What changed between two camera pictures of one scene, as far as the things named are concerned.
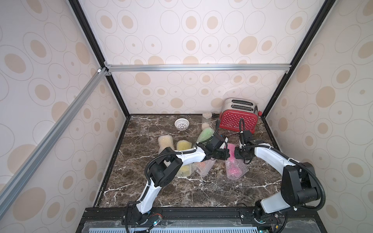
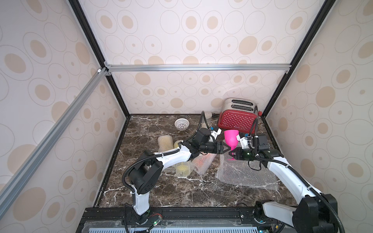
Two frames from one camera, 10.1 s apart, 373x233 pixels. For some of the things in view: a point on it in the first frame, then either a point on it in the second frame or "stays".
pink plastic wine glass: x=234 y=170 → x=230 y=138
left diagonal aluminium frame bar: x=11 y=187 stays
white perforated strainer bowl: x=181 y=124 stays
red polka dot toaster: x=234 y=108 stays
